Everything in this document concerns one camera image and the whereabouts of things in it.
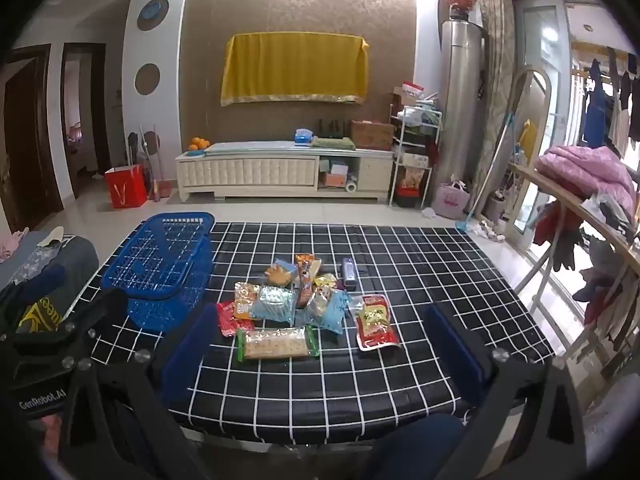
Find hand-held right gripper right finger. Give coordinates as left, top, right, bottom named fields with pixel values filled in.
left=424, top=304, right=586, bottom=480

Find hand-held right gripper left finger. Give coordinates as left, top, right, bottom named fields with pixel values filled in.
left=60, top=302, right=219, bottom=480

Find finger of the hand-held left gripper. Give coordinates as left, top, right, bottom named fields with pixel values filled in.
left=65, top=288, right=129, bottom=336

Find small red snack packet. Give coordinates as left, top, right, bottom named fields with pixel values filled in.
left=216, top=301, right=251, bottom=337

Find blue plastic basket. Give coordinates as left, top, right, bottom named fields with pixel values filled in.
left=100, top=211, right=216, bottom=333

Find orange snack packet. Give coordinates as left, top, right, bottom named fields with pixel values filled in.
left=234, top=281, right=261, bottom=320

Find red clear-window snack packet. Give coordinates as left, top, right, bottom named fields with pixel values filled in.
left=356, top=294, right=401, bottom=352

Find green-ended cracker packet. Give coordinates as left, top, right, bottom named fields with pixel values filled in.
left=236, top=326, right=321, bottom=361

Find light blue snack packet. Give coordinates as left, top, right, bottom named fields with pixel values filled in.
left=251, top=285, right=297, bottom=324

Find blue bear cake packet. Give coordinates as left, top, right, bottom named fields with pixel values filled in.
left=264, top=258, right=297, bottom=287

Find orange-brown snack bag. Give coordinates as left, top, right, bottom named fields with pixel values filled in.
left=294, top=253, right=322, bottom=309

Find black checked tablecloth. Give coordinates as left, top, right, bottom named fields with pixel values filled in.
left=65, top=221, right=556, bottom=445

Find person's dark blue trousers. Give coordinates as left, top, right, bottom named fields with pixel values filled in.
left=360, top=412, right=467, bottom=480

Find red paper bag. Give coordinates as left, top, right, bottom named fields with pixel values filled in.
left=104, top=164, right=148, bottom=209

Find broom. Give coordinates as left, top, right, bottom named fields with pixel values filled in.
left=139, top=124, right=173, bottom=202

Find pink bag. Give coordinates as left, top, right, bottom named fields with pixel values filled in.
left=431, top=180, right=471, bottom=220

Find dark wooden door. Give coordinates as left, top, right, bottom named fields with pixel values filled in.
left=0, top=45, right=66, bottom=233

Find mop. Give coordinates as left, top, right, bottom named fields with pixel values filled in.
left=455, top=110, right=516, bottom=233

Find wooden drying rack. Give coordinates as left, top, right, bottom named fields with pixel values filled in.
left=507, top=162, right=640, bottom=376

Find cream TV cabinet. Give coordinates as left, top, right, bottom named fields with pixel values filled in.
left=175, top=142, right=396, bottom=204

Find white metal rack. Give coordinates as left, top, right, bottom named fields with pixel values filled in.
left=389, top=105, right=443, bottom=208

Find arched standing mirror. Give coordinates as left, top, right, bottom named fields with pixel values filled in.
left=502, top=67, right=553, bottom=256

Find pink quilt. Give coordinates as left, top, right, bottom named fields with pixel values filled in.
left=534, top=145, right=638, bottom=211

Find cardboard box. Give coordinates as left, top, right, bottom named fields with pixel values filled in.
left=350, top=120, right=396, bottom=151

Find green cushion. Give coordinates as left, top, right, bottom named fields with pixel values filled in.
left=311, top=136, right=357, bottom=152

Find silver standing air conditioner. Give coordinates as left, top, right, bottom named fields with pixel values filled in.
left=440, top=17, right=488, bottom=201

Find patterned curtain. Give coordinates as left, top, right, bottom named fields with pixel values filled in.
left=475, top=0, right=516, bottom=221

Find hanging clothes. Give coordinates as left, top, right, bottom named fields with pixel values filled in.
left=582, top=47, right=640, bottom=153

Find yellow cloth cover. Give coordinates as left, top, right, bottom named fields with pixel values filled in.
left=221, top=31, right=371, bottom=107

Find red flower vase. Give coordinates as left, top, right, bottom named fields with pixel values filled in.
left=442, top=0, right=481, bottom=21

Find round brown wall decoration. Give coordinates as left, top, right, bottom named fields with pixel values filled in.
left=135, top=63, right=161, bottom=96

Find blue round wall clock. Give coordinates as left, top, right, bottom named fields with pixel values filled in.
left=137, top=0, right=169, bottom=32

